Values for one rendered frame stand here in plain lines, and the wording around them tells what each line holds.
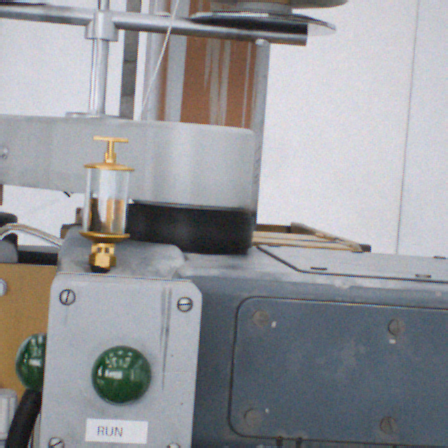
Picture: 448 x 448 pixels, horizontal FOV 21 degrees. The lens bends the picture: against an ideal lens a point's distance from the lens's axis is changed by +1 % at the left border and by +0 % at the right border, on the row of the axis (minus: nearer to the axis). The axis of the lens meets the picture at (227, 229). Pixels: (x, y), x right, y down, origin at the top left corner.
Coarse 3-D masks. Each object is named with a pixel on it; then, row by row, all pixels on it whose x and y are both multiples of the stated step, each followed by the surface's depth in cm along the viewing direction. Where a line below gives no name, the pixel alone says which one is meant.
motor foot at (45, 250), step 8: (24, 248) 114; (32, 248) 115; (40, 248) 115; (48, 248) 116; (56, 248) 117; (24, 256) 112; (32, 256) 112; (40, 256) 112; (48, 256) 111; (56, 256) 111; (40, 264) 117; (48, 264) 117
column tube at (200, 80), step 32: (160, 0) 113; (192, 0) 113; (160, 64) 113; (192, 64) 113; (224, 64) 114; (256, 64) 114; (160, 96) 113; (192, 96) 113; (224, 96) 114; (256, 96) 114; (256, 128) 114; (256, 160) 114; (256, 192) 115; (256, 224) 115
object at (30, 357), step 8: (32, 336) 61; (40, 336) 61; (24, 344) 61; (32, 344) 60; (40, 344) 60; (16, 352) 61; (24, 352) 60; (32, 352) 60; (40, 352) 60; (16, 360) 61; (24, 360) 60; (32, 360) 60; (40, 360) 60; (16, 368) 61; (24, 368) 60; (32, 368) 60; (40, 368) 60; (24, 376) 60; (32, 376) 60; (40, 376) 60; (24, 384) 61; (32, 384) 60; (40, 384) 60
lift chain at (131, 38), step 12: (132, 0) 118; (132, 12) 118; (132, 36) 118; (132, 48) 118; (132, 60) 118; (132, 72) 118; (132, 84) 118; (120, 96) 118; (132, 96) 119; (120, 108) 118; (132, 108) 118
